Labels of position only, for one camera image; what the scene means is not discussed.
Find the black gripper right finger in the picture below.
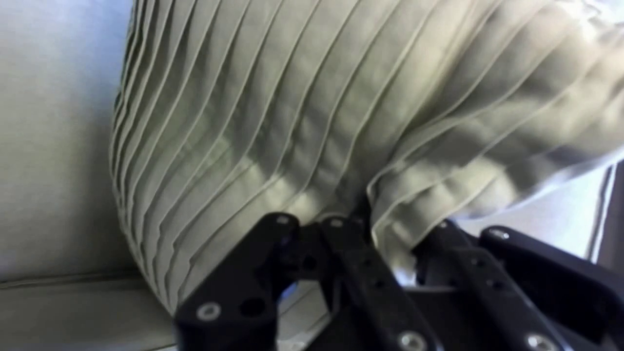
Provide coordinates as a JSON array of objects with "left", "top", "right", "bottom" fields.
[{"left": 418, "top": 221, "right": 624, "bottom": 351}]

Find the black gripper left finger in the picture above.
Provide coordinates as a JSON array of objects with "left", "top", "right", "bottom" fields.
[{"left": 174, "top": 213, "right": 445, "bottom": 351}]

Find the cream striped pillow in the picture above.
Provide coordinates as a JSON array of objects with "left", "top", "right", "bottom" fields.
[{"left": 108, "top": 0, "right": 624, "bottom": 319}]

